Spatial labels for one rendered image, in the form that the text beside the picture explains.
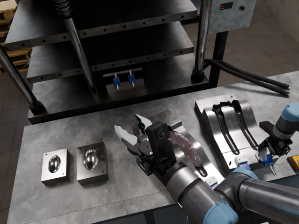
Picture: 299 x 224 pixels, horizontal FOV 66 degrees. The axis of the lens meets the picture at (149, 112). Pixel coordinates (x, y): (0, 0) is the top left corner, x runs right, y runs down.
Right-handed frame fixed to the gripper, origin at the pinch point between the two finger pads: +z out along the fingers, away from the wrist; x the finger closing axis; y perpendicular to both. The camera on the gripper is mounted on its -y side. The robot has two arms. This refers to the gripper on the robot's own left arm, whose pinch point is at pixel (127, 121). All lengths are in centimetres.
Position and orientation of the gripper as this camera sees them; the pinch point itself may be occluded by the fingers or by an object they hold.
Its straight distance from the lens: 64.5
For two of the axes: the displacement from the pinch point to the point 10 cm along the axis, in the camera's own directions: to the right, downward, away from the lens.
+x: 7.8, -4.2, 4.6
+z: -6.2, -5.7, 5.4
